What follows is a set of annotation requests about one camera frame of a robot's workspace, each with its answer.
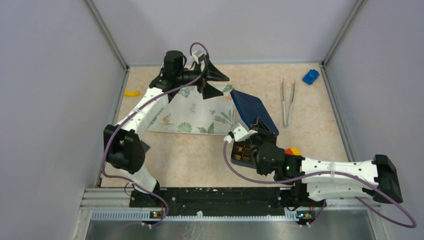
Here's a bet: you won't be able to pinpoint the yellow toy brick right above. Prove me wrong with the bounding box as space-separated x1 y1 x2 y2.
290 147 302 156

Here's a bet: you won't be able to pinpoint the silver metal tongs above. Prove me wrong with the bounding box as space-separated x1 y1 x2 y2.
280 78 296 128

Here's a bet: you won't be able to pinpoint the dark blue box lid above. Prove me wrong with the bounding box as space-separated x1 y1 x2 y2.
230 89 280 136

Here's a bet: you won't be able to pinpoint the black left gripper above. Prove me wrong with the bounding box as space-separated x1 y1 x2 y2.
176 55 229 99

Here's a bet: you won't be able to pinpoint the white leaf-print tray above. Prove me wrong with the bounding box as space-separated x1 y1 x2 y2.
148 82 236 135

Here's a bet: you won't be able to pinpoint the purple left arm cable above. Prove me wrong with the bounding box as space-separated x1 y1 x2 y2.
100 42 210 229

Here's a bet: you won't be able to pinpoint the orange toy brick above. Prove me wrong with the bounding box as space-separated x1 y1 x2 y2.
285 148 294 155

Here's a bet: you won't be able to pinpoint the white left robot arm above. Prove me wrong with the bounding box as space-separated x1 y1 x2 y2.
103 50 230 207

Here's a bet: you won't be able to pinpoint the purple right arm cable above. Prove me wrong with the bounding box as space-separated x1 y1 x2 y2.
222 137 418 229

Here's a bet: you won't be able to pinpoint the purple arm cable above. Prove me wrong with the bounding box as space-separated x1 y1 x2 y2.
222 137 418 229
100 42 210 229

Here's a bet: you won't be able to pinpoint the grey building baseplate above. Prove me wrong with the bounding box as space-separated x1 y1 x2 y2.
140 140 151 153

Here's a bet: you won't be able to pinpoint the blue chocolate box with insert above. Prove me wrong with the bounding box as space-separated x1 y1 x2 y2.
230 140 255 169

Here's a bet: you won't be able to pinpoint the yellow toy brick back-left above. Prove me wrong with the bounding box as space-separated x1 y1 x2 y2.
124 90 141 97

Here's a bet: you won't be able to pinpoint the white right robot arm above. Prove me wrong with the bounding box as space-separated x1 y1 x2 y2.
235 118 404 206

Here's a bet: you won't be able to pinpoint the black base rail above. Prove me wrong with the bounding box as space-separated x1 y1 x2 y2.
129 187 324 218

